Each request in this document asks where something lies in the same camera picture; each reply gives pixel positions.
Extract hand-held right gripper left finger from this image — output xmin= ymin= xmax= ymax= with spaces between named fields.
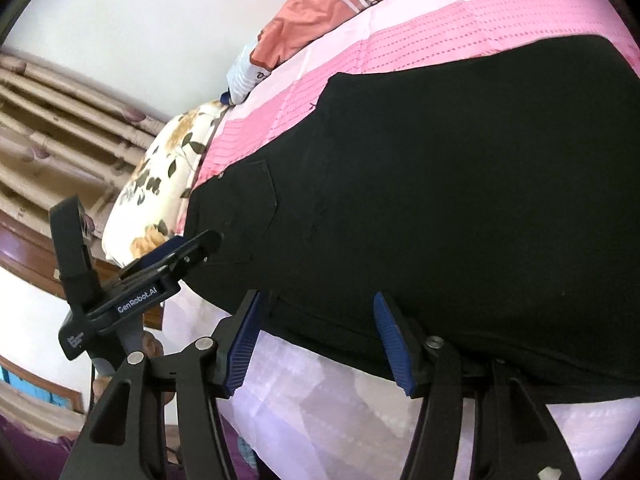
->
xmin=59 ymin=290 xmax=266 ymax=480

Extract white blue plastic packet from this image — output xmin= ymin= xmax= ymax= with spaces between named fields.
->
xmin=220 ymin=45 xmax=273 ymax=107

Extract brown wooden furniture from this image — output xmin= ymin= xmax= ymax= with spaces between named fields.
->
xmin=0 ymin=210 xmax=166 ymax=331

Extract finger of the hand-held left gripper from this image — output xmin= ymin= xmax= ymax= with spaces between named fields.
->
xmin=155 ymin=231 xmax=223 ymax=281
xmin=118 ymin=238 xmax=186 ymax=278

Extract beige patterned curtain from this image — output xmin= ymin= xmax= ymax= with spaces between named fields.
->
xmin=0 ymin=47 xmax=168 ymax=241

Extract pink checked bedsheet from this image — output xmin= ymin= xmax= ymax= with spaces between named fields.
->
xmin=145 ymin=0 xmax=640 ymax=480

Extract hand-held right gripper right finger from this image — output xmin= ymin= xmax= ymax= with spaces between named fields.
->
xmin=372 ymin=291 xmax=583 ymax=480

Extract black pants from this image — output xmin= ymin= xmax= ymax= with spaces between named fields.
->
xmin=182 ymin=35 xmax=640 ymax=403

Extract purple cloth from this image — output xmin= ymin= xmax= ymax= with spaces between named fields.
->
xmin=0 ymin=420 xmax=261 ymax=480

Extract floral pillow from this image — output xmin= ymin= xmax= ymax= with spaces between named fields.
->
xmin=102 ymin=101 xmax=231 ymax=267

